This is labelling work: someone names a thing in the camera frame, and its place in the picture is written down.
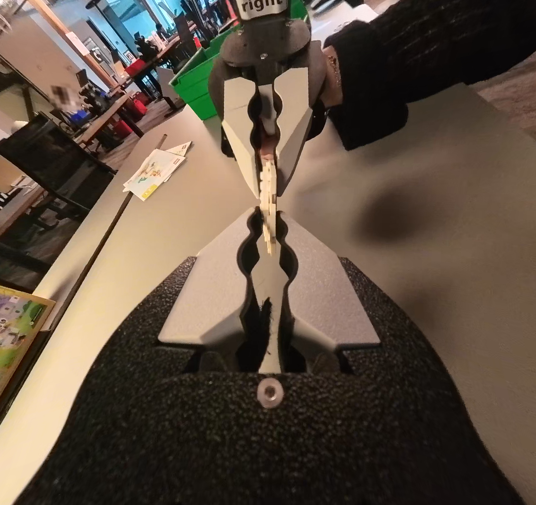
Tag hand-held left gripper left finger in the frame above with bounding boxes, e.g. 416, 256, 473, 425
158, 208, 269, 367

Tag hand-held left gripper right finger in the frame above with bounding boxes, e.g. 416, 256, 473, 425
276, 212, 381, 351

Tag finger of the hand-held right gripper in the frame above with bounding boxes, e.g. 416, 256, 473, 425
220, 78, 264, 201
273, 66, 314, 198

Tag green plastic bin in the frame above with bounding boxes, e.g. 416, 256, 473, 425
169, 0, 312, 121

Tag white toy brick plate assembly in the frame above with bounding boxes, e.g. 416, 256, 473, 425
259, 158, 279, 258

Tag person's right forearm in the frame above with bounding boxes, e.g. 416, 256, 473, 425
323, 0, 536, 151

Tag yellow toy set box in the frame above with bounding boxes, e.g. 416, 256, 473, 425
0, 286, 56, 397

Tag person's right hand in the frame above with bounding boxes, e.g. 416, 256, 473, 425
320, 44, 345, 109

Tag white tilted board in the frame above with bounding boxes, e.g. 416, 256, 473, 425
157, 66, 186, 100

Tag large white instruction booklet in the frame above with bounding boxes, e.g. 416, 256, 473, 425
123, 149, 187, 201

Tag black rod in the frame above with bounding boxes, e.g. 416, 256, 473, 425
69, 134, 168, 288

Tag wooden table with black legs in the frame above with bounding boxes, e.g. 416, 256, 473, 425
76, 94, 145, 154

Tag black floor lamp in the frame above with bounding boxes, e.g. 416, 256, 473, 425
86, 0, 126, 80

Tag black mesh office chair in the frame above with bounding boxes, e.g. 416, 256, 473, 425
0, 113, 119, 263

